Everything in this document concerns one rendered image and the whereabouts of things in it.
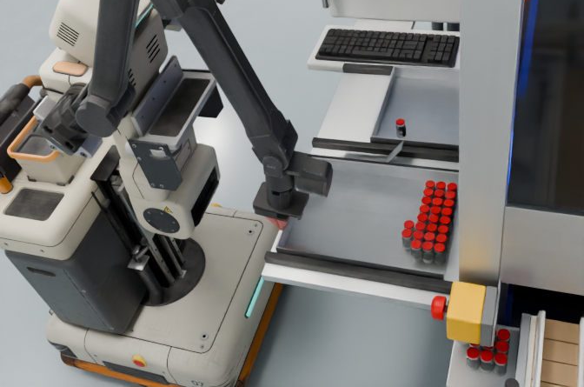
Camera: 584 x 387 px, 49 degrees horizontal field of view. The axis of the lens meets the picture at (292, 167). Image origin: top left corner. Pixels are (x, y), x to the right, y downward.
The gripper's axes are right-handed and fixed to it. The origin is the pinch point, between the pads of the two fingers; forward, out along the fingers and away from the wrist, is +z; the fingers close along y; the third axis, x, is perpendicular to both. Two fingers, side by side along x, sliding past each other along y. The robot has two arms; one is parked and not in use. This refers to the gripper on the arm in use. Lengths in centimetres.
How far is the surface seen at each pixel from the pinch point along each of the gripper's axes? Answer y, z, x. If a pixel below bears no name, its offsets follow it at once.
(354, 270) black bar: 17.4, -1.6, -7.1
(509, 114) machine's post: 35, -54, -13
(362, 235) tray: 16.8, 0.2, 2.8
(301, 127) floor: -34, 97, 121
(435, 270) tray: 32.7, -2.5, -2.9
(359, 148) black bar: 10.3, -0.2, 26.3
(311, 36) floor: -49, 99, 189
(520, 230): 42, -32, -12
